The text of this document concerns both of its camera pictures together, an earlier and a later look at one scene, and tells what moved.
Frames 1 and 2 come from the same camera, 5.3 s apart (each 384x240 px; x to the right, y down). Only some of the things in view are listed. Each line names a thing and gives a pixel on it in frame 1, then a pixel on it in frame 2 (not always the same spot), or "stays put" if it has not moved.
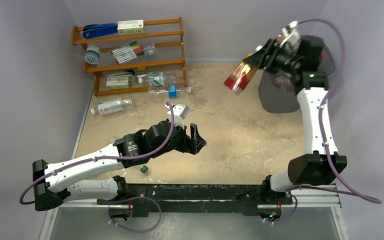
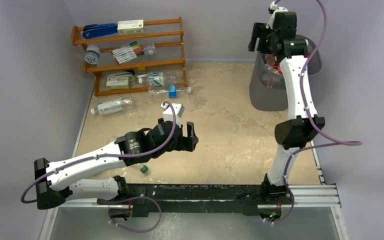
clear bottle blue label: [171, 91] stays put
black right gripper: [265, 55] → [258, 34]
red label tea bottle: [238, 81] → [270, 79]
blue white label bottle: [159, 78] stays put
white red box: [130, 26] stays put
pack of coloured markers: [128, 52] stays put
